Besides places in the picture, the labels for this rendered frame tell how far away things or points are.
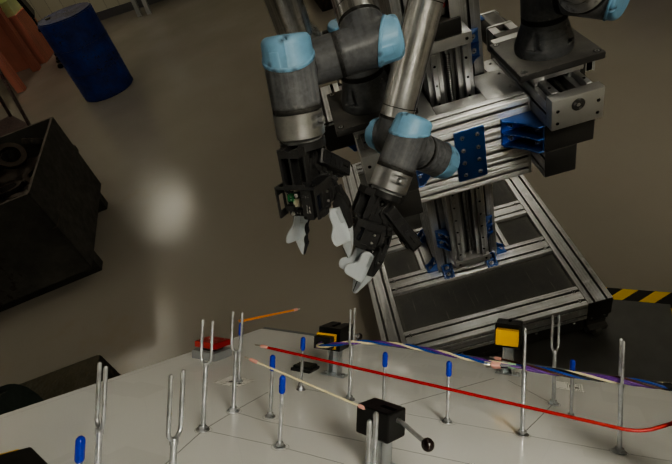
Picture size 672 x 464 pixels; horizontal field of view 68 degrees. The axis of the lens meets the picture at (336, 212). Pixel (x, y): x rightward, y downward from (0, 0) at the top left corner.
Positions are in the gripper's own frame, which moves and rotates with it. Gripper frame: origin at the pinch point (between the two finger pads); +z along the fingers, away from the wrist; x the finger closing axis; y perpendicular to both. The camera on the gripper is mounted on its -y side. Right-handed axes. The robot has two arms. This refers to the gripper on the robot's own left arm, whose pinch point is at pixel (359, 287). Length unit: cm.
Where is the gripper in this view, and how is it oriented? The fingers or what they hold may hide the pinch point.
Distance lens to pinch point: 102.1
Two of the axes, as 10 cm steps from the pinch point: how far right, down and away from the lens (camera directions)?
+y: -8.9, -2.9, -3.5
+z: -3.5, 9.3, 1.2
